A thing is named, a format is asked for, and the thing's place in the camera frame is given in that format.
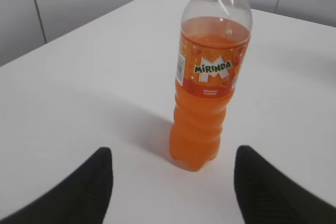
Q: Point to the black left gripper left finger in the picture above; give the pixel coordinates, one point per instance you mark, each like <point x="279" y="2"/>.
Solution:
<point x="82" y="197"/>

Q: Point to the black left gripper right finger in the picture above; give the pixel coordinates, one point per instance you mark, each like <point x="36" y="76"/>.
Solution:
<point x="266" y="195"/>

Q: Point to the orange soda plastic bottle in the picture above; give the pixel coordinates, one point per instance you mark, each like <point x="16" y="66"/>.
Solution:
<point x="214" y="38"/>

